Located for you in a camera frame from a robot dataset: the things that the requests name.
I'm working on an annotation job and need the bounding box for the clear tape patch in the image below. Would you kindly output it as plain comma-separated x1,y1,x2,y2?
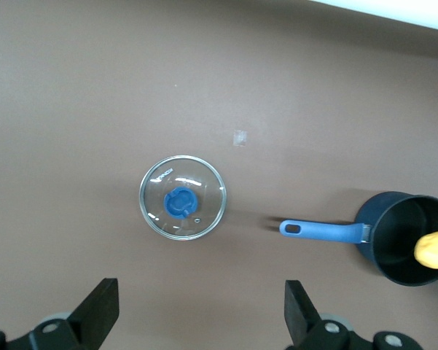
232,128,249,147

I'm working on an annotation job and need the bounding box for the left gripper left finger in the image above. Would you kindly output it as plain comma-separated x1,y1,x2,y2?
7,278,120,350

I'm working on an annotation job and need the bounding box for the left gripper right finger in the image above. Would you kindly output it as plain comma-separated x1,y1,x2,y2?
284,279,372,350

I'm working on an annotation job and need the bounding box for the glass lid blue knob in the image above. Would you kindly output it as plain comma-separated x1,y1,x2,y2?
138,155,229,242

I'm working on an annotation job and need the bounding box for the brown table cover sheet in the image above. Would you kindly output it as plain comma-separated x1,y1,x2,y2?
0,0,438,350

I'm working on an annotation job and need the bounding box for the black pot blue handle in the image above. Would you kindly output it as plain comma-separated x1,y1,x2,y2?
279,191,438,287

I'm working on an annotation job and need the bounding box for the yellow potato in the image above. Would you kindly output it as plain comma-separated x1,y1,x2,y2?
413,228,438,270

